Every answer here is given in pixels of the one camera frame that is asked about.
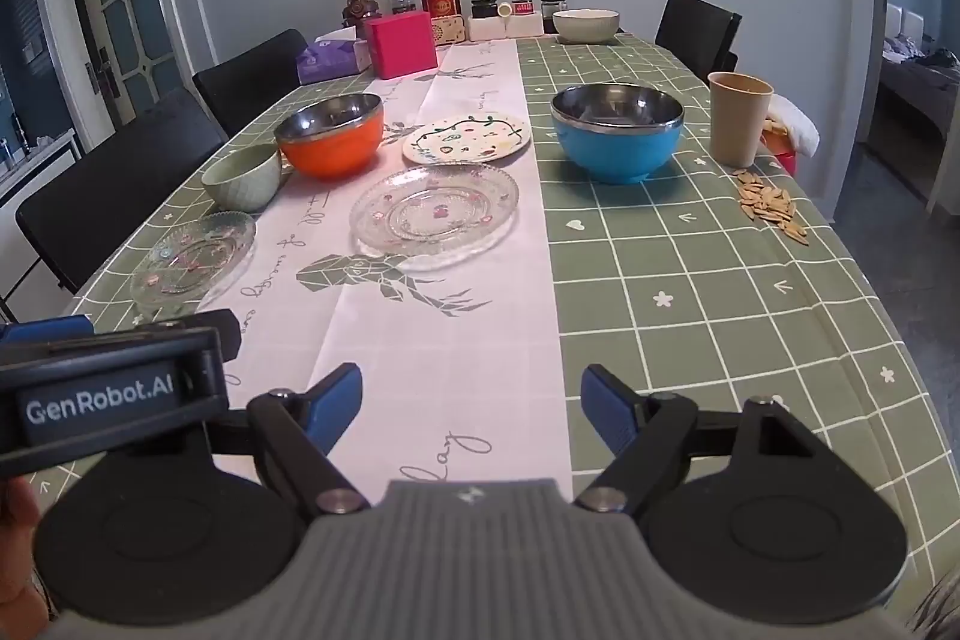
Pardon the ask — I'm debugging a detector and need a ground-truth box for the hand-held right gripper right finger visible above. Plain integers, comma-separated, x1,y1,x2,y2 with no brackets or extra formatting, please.
574,364,826,513

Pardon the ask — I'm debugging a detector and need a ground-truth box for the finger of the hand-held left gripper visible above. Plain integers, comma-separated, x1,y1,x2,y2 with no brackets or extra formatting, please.
0,317,95,348
135,308,242,360

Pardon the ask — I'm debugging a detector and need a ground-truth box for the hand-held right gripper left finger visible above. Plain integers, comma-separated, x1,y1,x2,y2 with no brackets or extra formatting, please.
210,362,374,521

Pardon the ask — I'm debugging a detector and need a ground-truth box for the green ceramic bowl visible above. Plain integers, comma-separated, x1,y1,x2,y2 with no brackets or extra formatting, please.
201,143,284,214

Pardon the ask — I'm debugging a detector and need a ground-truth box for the orange steel bowl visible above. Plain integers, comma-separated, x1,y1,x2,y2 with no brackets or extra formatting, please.
274,92,386,176

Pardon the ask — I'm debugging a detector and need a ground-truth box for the painted white plate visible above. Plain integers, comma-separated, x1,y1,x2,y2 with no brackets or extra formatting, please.
403,113,532,166

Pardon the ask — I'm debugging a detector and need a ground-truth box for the person's left hand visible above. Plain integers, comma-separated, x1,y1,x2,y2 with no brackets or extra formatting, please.
0,482,40,626

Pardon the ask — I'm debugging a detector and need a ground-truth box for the flowered glass plate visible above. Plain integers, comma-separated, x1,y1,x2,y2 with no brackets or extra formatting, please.
350,166,521,255
130,211,257,311

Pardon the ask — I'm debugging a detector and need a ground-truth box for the white deer print runner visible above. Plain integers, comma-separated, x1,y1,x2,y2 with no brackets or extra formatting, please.
217,40,575,506

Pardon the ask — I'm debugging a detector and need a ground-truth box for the green checked tablecloth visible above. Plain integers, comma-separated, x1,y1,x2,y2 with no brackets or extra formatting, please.
30,31,960,611

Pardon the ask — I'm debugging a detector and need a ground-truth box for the black chair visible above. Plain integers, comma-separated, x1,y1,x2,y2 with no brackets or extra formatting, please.
15,89,230,296
655,0,743,82
193,29,310,139

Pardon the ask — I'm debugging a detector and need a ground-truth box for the white cabinet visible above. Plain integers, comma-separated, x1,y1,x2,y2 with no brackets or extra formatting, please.
0,126,83,206

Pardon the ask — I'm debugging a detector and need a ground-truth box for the blue steel bowl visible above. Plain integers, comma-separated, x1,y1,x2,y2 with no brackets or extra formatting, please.
551,83,685,185

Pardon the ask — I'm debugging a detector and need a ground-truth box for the pile of melon seeds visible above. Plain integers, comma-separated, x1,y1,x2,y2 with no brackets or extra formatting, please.
733,170,809,245

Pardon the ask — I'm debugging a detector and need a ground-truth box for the purple tissue box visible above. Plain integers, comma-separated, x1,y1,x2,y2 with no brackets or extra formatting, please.
295,29,372,85

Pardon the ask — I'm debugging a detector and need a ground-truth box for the red snack container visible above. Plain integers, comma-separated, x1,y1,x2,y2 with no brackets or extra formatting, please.
761,119,797,173

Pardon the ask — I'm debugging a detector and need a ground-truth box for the beige cup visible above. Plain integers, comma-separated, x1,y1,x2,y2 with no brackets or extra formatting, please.
709,72,773,169

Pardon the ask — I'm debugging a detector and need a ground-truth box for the pink box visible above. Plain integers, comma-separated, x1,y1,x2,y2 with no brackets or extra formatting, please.
365,11,438,80

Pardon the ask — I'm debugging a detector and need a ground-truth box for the white cloth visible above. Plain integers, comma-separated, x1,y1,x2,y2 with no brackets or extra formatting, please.
765,92,818,157

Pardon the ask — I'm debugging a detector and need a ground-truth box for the brown teapot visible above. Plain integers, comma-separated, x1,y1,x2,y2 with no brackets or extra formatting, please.
341,0,391,30

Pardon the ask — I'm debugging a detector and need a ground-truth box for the white ceramic bowl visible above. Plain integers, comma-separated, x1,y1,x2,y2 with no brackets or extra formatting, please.
553,9,622,45

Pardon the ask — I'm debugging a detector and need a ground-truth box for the white rectangular container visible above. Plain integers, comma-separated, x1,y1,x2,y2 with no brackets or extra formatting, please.
469,14,542,41

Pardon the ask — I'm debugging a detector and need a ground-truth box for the bed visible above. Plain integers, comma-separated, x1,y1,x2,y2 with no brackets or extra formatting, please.
877,36,960,140

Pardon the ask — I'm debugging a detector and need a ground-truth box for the door handle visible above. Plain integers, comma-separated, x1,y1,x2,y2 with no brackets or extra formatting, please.
84,47,121,101

